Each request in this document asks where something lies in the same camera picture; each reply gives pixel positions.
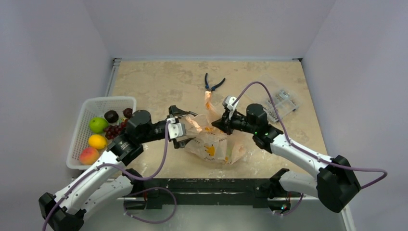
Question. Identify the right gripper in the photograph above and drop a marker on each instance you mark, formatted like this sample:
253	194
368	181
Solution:
227	121

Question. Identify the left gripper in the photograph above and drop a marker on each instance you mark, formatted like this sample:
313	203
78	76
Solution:
176	112

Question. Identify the translucent orange plastic bag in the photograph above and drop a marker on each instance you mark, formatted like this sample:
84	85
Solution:
210	143

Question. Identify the yellow fake lemon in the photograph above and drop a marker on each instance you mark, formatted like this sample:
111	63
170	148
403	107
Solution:
97	141

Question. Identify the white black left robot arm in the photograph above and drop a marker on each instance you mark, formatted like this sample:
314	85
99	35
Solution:
107	178

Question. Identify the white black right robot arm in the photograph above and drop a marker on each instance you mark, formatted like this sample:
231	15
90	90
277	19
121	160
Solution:
331	180

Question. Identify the dark red fake plum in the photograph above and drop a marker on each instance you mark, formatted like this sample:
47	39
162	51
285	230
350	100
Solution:
127	113

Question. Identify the dark red fake grape bunch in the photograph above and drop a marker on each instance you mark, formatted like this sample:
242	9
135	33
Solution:
113	131

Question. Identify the dark brown fake fruit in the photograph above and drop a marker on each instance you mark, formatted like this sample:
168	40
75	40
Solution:
111	117

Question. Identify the green fake apple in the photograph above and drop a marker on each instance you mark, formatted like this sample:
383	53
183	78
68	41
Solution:
98	124

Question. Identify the red yellow fake peach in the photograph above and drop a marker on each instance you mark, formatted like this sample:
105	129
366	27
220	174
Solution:
89	156

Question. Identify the clear plastic screw box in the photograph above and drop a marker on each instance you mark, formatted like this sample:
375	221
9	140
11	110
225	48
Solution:
286	101

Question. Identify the white plastic perforated basket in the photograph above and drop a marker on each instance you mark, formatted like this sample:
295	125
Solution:
91	108

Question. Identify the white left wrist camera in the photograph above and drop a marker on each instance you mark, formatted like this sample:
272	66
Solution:
176	129

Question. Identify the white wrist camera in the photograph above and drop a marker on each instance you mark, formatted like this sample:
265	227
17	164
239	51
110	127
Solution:
230	103
176	129

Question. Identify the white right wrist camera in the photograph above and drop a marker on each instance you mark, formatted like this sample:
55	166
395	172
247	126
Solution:
230	103

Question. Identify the black metal base rail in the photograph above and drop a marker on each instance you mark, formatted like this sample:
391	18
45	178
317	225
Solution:
257	193

